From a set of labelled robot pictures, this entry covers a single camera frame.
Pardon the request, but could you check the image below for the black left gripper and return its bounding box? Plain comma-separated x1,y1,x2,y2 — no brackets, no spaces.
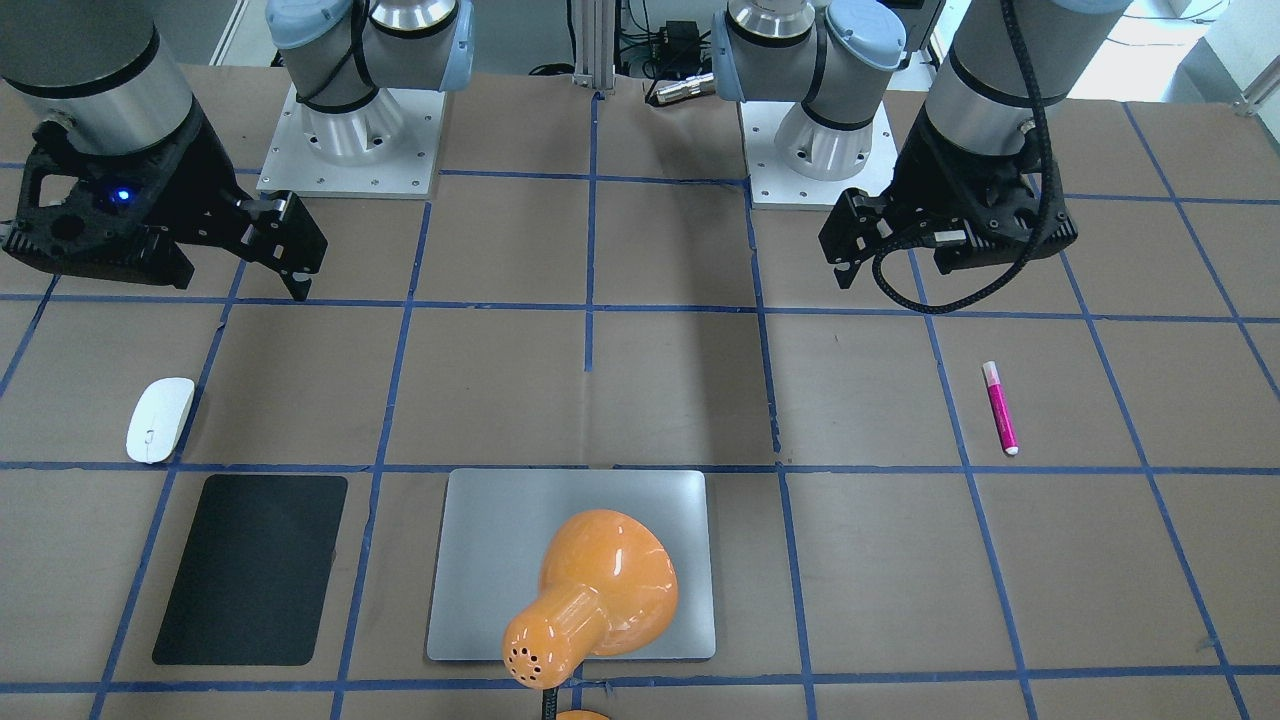
818,111,1041,290

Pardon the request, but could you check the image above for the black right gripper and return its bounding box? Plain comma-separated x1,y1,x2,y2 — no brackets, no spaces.
3,102,328,302

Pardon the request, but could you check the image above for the white computer mouse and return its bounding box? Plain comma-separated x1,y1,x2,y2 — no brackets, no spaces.
125,377,196,464

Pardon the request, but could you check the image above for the pink highlighter pen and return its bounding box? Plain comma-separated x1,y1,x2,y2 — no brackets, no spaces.
980,361,1020,457

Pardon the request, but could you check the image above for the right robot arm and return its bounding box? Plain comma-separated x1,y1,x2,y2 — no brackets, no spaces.
3,1,474,301

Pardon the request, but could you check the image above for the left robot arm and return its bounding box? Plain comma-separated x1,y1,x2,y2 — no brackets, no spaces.
710,1,1126,299

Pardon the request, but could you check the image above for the black mousepad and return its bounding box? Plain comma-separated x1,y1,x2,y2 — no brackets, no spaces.
152,474,348,666

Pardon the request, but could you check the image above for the silver laptop notebook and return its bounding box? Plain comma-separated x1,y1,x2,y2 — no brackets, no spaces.
424,468,717,662

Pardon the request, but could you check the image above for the silver metal cylinder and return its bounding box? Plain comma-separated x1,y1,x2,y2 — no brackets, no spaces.
645,72,716,108

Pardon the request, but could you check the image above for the orange desk lamp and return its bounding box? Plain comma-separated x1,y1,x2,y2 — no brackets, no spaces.
502,509,680,719

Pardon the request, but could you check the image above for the black braided cable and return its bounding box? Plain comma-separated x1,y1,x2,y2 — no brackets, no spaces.
872,0,1062,316

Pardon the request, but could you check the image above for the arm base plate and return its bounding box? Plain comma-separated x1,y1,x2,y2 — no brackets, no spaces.
257,88,449,200
739,102,899,211

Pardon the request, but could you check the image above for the aluminium frame post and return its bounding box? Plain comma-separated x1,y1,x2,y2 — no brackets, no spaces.
568,1,620,97

